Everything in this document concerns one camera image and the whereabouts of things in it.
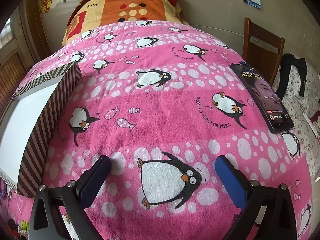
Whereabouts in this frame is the wooden slatted door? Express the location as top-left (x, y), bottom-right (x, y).
top-left (0, 47), bottom-right (28, 113)

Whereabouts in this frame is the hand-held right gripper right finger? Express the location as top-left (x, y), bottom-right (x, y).
top-left (215, 155), bottom-right (298, 240)

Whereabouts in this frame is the black garment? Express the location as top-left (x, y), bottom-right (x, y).
top-left (276, 53), bottom-right (307, 98)

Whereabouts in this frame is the wooden chair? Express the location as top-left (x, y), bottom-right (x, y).
top-left (242, 17), bottom-right (285, 87)

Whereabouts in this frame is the green hair tie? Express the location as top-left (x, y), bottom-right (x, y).
top-left (17, 220), bottom-right (30, 233)

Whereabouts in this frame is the striped cardboard box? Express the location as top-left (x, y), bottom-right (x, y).
top-left (0, 61), bottom-right (82, 198)

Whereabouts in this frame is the floral bedsheet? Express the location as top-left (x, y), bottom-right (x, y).
top-left (271, 55), bottom-right (320, 178)

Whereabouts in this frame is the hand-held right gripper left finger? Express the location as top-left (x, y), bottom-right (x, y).
top-left (29, 155), bottom-right (112, 240)

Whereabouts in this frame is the pink penguin printed blanket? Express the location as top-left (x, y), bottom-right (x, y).
top-left (0, 20), bottom-right (315, 240)

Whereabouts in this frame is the gold red crown wall decoration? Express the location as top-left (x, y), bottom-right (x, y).
top-left (40, 0), bottom-right (59, 14)

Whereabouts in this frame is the black smartphone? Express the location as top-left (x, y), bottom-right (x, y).
top-left (230, 63), bottom-right (294, 134)

